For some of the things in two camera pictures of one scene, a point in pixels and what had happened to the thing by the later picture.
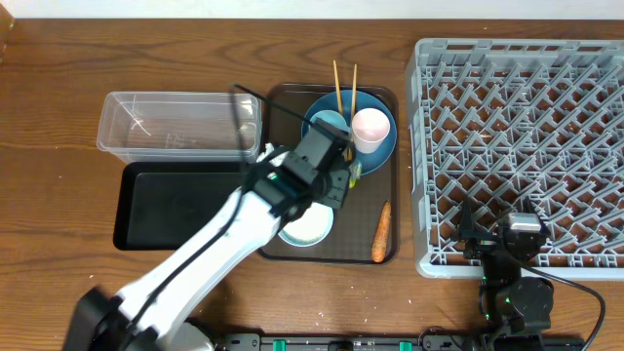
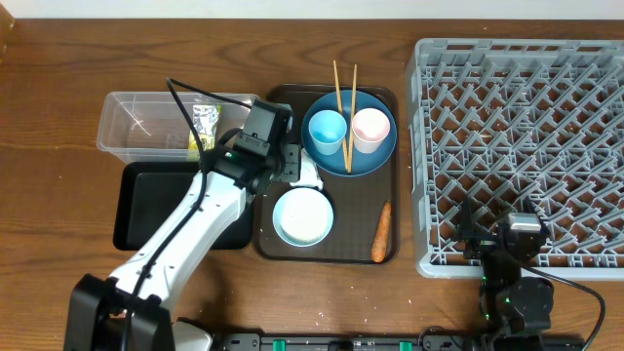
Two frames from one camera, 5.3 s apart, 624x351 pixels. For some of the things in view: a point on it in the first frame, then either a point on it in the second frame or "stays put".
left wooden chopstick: [337, 89] stays put
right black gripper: [482, 242] stays put
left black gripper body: [331, 190] → [285, 164]
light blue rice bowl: [311, 229] stays put
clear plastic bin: [180, 127] stays put
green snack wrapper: [355, 171] → [205, 120]
